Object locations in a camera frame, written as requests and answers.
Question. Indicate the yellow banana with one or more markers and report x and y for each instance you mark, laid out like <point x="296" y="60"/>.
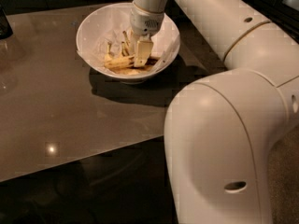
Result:
<point x="120" y="62"/>

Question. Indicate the white bowl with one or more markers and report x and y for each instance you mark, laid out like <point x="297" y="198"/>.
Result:
<point x="99" y="22"/>

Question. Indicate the back bananas bunch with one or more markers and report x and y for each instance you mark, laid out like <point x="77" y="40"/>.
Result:
<point x="125" y="53"/>

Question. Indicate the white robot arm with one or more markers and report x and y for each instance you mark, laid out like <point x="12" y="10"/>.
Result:
<point x="218" y="130"/>

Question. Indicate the white paper liner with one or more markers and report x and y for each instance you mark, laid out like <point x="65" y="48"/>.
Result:
<point x="109" y="25"/>

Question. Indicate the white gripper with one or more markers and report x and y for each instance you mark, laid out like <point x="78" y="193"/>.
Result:
<point x="145" y="22"/>

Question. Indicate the dark object at left edge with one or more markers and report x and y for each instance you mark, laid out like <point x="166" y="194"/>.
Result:
<point x="5" y="28"/>

